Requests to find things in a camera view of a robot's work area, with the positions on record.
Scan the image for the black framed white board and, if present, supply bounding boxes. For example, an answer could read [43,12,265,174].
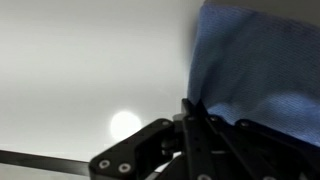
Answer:
[0,0,204,161]

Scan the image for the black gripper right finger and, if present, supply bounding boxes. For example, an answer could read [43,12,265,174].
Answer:
[199,98,320,180]

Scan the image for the blue microfiber towel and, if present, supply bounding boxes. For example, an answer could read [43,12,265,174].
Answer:
[188,2,320,146]

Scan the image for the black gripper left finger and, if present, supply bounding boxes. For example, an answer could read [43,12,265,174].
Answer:
[88,98,214,180]

